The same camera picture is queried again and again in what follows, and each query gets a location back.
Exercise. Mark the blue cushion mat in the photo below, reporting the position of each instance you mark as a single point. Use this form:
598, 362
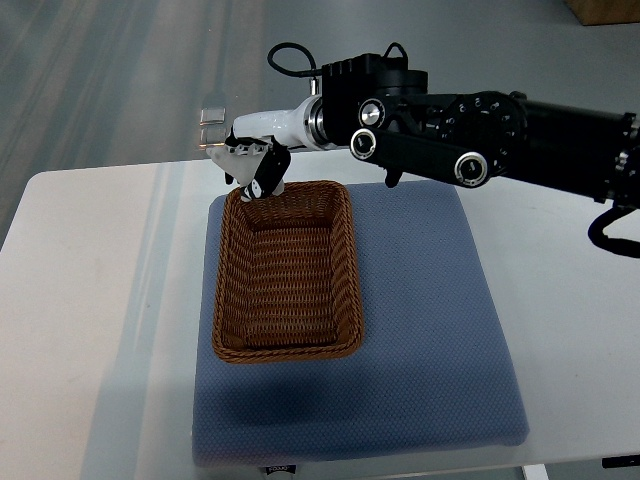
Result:
433, 372

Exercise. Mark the brown wicker basket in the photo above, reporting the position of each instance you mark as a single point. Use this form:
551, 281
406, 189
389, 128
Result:
287, 286

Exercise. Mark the white bear figurine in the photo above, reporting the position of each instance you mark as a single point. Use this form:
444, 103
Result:
258, 170

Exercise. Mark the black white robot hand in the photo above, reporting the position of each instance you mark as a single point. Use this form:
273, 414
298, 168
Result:
290, 129

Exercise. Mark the lower floor socket plate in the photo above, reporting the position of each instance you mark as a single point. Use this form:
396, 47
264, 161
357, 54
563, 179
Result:
212, 135

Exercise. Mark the wooden box corner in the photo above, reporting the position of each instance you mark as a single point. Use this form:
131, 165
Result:
605, 12

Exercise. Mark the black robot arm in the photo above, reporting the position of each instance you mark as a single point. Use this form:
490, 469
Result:
382, 111

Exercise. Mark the upper floor socket plate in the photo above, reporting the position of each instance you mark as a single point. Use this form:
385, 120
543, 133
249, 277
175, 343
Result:
212, 115

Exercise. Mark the floor socket plate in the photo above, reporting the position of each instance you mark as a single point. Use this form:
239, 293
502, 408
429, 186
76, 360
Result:
212, 135
212, 115

